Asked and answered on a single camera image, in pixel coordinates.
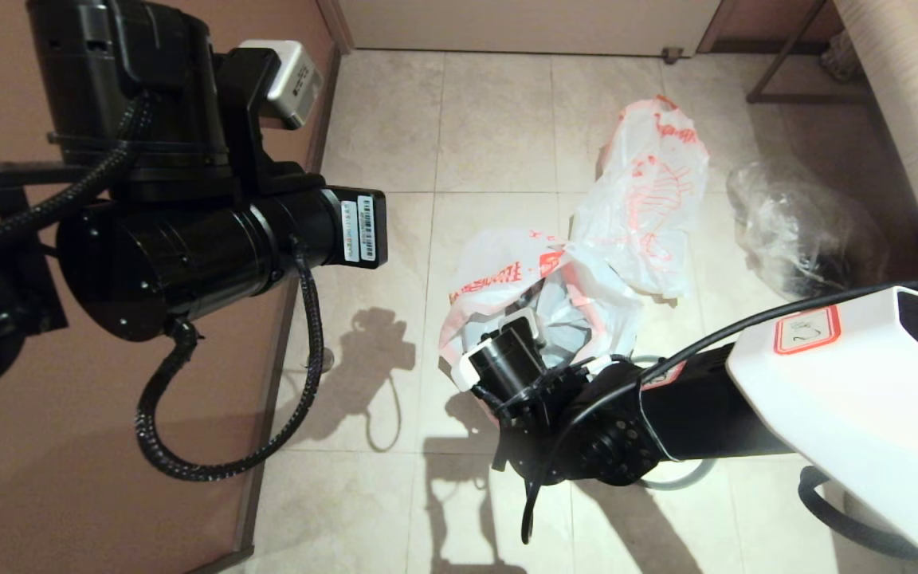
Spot grey bin ring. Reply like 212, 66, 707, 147
638, 355, 721, 489

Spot clear plastic bag dark contents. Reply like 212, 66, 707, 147
728, 159, 890, 300

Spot white crumpled fabric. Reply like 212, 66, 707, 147
822, 29, 863, 79

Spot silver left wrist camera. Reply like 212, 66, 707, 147
240, 40, 323, 130

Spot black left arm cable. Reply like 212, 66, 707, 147
0, 92, 326, 482

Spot brown metal table frame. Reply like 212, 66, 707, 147
746, 0, 870, 104

